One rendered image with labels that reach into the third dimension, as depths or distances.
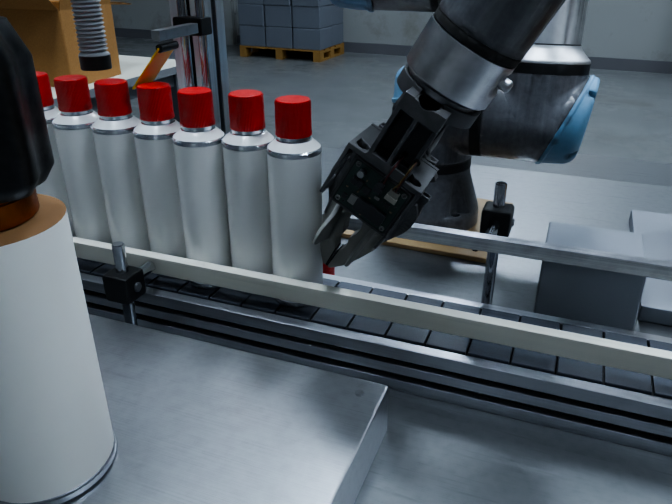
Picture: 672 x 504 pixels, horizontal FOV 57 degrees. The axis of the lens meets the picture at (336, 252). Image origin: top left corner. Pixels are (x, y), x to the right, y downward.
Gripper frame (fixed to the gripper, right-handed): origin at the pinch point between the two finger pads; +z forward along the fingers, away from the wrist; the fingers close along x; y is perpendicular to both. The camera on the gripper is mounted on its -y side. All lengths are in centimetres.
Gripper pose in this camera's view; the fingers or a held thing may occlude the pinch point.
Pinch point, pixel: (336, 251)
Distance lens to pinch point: 62.1
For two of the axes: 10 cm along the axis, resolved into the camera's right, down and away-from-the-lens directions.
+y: -3.6, 4.2, -8.3
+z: -4.6, 7.0, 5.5
